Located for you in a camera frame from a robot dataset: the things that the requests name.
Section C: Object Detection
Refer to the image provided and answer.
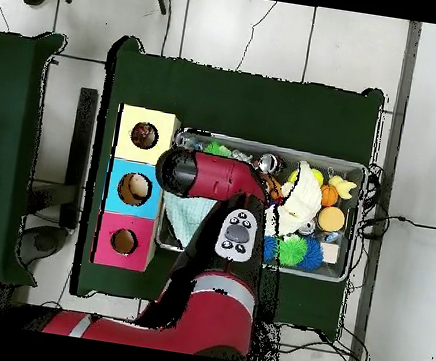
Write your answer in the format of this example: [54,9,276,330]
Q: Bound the plain yellow ball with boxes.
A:
[308,167,327,187]

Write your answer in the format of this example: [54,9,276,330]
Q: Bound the colourful patterned cloth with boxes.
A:
[130,121,160,151]

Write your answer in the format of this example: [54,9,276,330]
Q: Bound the large blue spiky ball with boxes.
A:
[260,233,282,267]

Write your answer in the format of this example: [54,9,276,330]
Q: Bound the clear shallow bin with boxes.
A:
[151,126,372,286]

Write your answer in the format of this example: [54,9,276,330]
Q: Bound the small orange basketball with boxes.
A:
[317,183,341,209]

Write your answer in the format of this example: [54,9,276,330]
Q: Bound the green fuzzy monster toy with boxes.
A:
[273,232,312,271]

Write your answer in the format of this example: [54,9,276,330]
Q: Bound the pale orange round sponge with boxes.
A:
[315,203,348,235]

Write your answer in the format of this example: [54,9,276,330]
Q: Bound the black cable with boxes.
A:
[358,207,436,242]

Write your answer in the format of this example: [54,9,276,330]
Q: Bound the cream knitted cloth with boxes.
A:
[261,156,329,245]

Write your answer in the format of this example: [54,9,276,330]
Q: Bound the green covered side table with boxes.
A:
[0,25,71,289]

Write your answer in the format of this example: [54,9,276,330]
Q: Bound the dark green table cloth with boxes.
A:
[68,32,391,345]

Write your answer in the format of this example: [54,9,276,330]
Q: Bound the mint green knitted cloth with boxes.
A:
[155,192,220,253]

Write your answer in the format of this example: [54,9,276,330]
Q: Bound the green spiky ball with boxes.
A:
[203,139,237,160]

